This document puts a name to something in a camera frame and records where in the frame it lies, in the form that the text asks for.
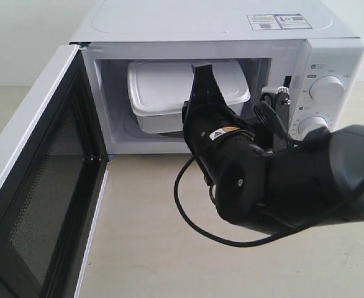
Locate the upper white control knob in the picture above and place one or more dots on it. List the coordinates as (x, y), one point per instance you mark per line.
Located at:
(327, 90)

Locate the white microwave door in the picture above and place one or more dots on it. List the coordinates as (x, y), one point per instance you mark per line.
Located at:
(52, 173)

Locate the lower white control knob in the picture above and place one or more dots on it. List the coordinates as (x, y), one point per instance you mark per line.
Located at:
(310, 124)

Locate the white control knob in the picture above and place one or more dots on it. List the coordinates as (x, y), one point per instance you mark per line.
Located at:
(310, 124)
(327, 90)

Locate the white lidded plastic container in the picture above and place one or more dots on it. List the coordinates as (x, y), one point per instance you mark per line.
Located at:
(158, 89)

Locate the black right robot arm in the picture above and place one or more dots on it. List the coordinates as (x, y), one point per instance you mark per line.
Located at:
(316, 180)

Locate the glass turntable plate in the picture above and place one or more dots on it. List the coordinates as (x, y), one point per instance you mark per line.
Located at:
(178, 134)

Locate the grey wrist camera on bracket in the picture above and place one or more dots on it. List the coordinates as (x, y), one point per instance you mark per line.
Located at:
(279, 99)

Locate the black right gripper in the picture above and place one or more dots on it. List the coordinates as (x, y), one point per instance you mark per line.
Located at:
(222, 143)

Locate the white and blue label sticker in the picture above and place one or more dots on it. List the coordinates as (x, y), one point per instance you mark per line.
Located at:
(278, 22)

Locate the white microwave oven body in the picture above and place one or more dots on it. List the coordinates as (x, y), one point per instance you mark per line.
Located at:
(116, 33)

